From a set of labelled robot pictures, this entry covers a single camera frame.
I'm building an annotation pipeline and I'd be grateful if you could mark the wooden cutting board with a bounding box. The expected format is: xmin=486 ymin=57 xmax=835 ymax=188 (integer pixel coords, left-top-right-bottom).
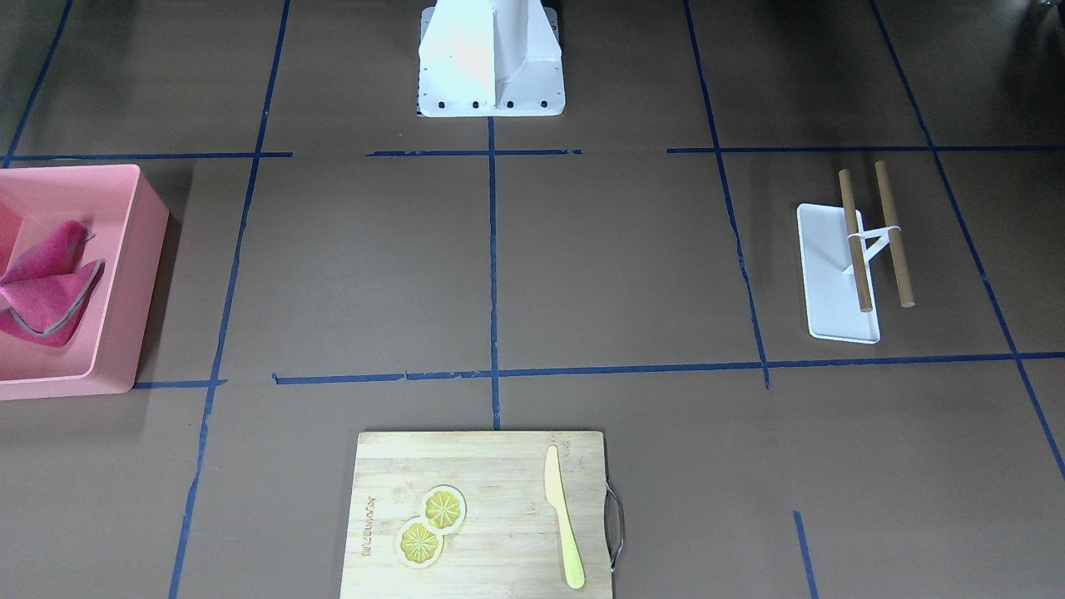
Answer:
xmin=339 ymin=431 xmax=616 ymax=598

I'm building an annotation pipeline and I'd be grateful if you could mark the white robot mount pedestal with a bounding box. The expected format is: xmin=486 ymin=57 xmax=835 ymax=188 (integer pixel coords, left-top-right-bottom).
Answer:
xmin=416 ymin=1 xmax=567 ymax=118

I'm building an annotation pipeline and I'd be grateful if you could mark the pink plastic bin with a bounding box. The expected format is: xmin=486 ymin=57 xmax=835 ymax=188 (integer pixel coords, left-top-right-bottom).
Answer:
xmin=1 ymin=164 xmax=170 ymax=399

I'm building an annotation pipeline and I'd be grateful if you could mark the pink cleaning cloth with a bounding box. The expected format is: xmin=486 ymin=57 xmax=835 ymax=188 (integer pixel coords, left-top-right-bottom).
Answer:
xmin=1 ymin=220 xmax=104 ymax=349

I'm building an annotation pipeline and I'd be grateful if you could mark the yellow plastic knife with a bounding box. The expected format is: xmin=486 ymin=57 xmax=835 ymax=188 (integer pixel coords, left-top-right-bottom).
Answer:
xmin=543 ymin=444 xmax=587 ymax=589

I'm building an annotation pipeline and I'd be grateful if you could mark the lemon slice far side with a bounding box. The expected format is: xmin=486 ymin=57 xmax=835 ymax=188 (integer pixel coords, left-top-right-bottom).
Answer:
xmin=394 ymin=518 xmax=446 ymax=569

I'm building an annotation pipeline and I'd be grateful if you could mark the white towel rack stand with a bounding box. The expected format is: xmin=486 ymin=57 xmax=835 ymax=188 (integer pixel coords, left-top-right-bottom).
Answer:
xmin=794 ymin=161 xmax=915 ymax=344

